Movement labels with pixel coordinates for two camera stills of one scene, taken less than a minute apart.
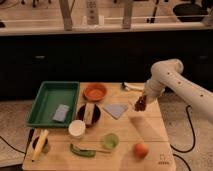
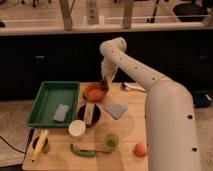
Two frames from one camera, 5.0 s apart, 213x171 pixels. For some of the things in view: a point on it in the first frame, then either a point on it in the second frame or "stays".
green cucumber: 82,153 stays
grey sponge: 60,112 stays
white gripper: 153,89 to 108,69
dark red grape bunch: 140,104 to 104,85
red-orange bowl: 95,92 stays
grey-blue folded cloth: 115,109 stays
